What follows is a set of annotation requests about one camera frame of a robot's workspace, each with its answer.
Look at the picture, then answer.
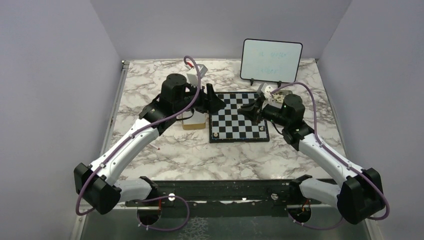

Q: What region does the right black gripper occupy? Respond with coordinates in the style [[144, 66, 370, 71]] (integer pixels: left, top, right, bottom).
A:
[[238, 95, 290, 127]]

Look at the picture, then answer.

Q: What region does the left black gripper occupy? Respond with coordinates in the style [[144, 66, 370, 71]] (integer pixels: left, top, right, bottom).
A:
[[174, 80, 227, 115]]

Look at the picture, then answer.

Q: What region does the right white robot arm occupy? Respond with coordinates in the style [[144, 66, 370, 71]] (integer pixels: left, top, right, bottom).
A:
[[237, 94, 388, 225]]

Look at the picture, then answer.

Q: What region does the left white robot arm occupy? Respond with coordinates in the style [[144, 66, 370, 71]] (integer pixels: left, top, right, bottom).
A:
[[73, 73, 226, 216]]

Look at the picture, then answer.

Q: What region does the white chess pieces pile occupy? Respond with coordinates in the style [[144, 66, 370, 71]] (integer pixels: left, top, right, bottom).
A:
[[272, 94, 285, 104]]

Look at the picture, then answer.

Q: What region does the yellow tin tray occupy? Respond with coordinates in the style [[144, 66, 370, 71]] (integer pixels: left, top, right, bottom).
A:
[[181, 111, 206, 130]]

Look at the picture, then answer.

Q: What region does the lilac tin tray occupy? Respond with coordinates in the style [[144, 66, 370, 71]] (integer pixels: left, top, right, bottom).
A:
[[272, 89, 293, 104]]

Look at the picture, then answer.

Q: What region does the black white chessboard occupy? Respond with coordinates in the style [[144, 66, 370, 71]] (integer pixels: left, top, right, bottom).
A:
[[209, 91, 270, 144]]

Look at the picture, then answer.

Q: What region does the small whiteboard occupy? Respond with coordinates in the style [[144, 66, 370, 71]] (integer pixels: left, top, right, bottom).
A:
[[240, 38, 303, 83]]

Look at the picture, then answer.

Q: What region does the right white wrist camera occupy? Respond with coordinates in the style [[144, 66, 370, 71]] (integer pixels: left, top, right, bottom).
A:
[[256, 82, 274, 99]]

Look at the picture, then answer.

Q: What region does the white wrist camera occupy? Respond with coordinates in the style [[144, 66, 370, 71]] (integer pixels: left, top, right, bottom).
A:
[[186, 64, 208, 87], [256, 82, 274, 99]]

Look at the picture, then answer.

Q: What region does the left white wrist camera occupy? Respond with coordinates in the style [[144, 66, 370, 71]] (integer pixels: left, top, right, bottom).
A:
[[186, 64, 208, 87]]

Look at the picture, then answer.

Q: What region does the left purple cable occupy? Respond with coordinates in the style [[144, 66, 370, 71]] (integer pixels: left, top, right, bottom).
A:
[[75, 55, 204, 232]]

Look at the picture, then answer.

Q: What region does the purple cable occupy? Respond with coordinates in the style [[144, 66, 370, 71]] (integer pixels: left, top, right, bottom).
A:
[[75, 55, 204, 232], [269, 81, 391, 230]]

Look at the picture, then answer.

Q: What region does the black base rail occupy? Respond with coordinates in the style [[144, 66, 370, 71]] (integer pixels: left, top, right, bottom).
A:
[[91, 178, 345, 220]]

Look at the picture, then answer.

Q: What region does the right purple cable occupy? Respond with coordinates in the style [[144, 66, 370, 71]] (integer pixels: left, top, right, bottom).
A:
[[269, 81, 391, 230]]

